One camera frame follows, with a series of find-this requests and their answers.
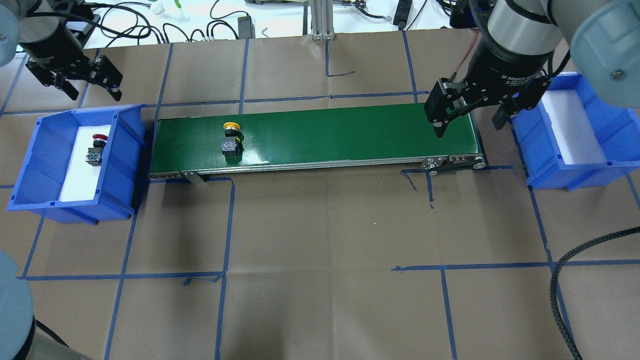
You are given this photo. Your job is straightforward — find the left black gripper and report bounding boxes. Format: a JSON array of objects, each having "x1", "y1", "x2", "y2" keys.
[{"x1": 25, "y1": 30, "x2": 123, "y2": 101}]

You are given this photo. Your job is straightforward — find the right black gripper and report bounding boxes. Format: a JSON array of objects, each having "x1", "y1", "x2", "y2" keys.
[{"x1": 423, "y1": 41, "x2": 551, "y2": 138}]

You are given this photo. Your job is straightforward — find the red push button switch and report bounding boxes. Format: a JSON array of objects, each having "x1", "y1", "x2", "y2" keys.
[{"x1": 85, "y1": 133, "x2": 109, "y2": 167}]

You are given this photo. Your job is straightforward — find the yellow push button switch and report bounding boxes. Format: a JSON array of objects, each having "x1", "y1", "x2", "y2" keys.
[{"x1": 221, "y1": 121, "x2": 244, "y2": 158}]

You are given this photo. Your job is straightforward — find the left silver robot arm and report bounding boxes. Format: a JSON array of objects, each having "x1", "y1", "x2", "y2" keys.
[{"x1": 0, "y1": 0, "x2": 123, "y2": 101}]

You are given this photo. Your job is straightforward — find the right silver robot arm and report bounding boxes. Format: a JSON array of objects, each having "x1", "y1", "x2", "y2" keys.
[{"x1": 423, "y1": 0, "x2": 640, "y2": 138}]

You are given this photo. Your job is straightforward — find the green conveyor belt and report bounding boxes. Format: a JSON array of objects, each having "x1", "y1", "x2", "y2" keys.
[{"x1": 149, "y1": 104, "x2": 487, "y2": 182}]

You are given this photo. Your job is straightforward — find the white foam pad left bin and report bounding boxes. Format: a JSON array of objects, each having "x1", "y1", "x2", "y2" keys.
[{"x1": 58, "y1": 124, "x2": 111, "y2": 202}]

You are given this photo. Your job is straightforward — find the white foam pad bin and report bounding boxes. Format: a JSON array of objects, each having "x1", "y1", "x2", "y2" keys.
[
  {"x1": 542, "y1": 89, "x2": 606, "y2": 166},
  {"x1": 58, "y1": 124, "x2": 111, "y2": 202}
]

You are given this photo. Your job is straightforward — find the right blue plastic bin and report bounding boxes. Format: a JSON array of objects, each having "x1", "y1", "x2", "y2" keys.
[{"x1": 511, "y1": 71, "x2": 640, "y2": 191}]

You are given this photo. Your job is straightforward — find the blue plastic bin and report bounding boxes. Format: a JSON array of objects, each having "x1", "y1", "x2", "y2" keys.
[
  {"x1": 511, "y1": 71, "x2": 640, "y2": 191},
  {"x1": 7, "y1": 104, "x2": 147, "y2": 225}
]

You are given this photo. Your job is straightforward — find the white foam pad right bin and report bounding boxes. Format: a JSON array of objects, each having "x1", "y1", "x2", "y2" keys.
[{"x1": 542, "y1": 89, "x2": 606, "y2": 166}]

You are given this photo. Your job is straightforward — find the left blue plastic bin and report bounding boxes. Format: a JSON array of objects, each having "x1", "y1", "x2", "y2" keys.
[{"x1": 7, "y1": 104, "x2": 147, "y2": 225}]

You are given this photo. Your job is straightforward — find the black power adapter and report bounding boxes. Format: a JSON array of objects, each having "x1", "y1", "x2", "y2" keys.
[{"x1": 237, "y1": 15, "x2": 256, "y2": 39}]

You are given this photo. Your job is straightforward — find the aluminium frame post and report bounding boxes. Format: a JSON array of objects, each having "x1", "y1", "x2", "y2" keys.
[{"x1": 309, "y1": 0, "x2": 336, "y2": 41}]

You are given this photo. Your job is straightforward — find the black braided cable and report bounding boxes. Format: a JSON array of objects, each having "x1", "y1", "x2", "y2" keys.
[{"x1": 548, "y1": 226, "x2": 640, "y2": 360}]

